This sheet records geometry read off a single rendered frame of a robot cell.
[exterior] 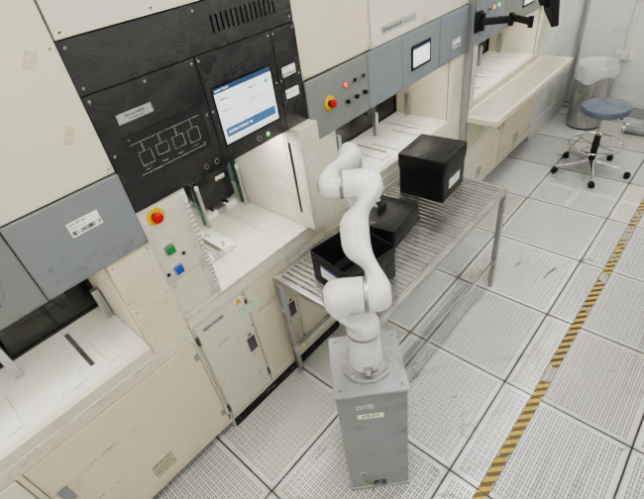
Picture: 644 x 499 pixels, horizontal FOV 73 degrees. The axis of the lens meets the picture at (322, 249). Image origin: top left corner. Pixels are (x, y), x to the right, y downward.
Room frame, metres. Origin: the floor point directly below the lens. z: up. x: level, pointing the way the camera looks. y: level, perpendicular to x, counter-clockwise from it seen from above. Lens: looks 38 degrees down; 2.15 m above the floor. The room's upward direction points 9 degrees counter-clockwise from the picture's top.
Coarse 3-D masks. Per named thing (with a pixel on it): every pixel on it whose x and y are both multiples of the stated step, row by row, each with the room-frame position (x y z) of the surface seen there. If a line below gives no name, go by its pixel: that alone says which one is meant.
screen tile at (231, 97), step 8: (224, 96) 1.64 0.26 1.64; (232, 96) 1.66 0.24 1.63; (240, 96) 1.68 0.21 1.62; (224, 104) 1.63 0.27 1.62; (240, 104) 1.68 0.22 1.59; (232, 112) 1.65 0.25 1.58; (240, 112) 1.67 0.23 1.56; (248, 112) 1.70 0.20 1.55; (224, 120) 1.62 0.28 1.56; (232, 120) 1.64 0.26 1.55
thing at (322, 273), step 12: (336, 240) 1.65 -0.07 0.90; (372, 240) 1.61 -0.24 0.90; (312, 252) 1.54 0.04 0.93; (324, 252) 1.60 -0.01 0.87; (336, 252) 1.64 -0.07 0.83; (384, 252) 1.54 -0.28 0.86; (324, 264) 1.47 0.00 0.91; (336, 264) 1.62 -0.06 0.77; (348, 264) 1.58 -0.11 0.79; (384, 264) 1.45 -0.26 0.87; (324, 276) 1.49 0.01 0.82; (336, 276) 1.41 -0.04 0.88; (348, 276) 1.35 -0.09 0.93
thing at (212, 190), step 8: (224, 168) 2.17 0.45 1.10; (208, 176) 2.10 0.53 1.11; (216, 176) 2.13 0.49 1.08; (224, 176) 2.16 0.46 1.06; (200, 184) 2.06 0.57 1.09; (208, 184) 2.09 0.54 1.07; (216, 184) 2.12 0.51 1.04; (224, 184) 2.15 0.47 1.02; (200, 192) 2.05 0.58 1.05; (208, 192) 2.08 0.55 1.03; (216, 192) 2.11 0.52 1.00; (224, 192) 2.14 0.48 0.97; (232, 192) 2.17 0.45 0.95; (192, 200) 2.11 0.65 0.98; (208, 200) 2.07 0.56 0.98; (216, 200) 2.10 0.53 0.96; (224, 200) 2.17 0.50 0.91; (208, 208) 2.10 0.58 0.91
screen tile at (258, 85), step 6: (246, 84) 1.71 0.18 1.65; (252, 84) 1.73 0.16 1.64; (258, 84) 1.75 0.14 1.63; (264, 84) 1.77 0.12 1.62; (252, 90) 1.73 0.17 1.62; (258, 90) 1.74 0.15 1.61; (270, 90) 1.79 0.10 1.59; (264, 96) 1.76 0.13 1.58; (270, 96) 1.78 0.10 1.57; (252, 102) 1.72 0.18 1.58; (258, 102) 1.74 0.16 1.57; (264, 102) 1.76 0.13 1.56; (270, 102) 1.78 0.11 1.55; (252, 108) 1.71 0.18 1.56; (258, 108) 1.73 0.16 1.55
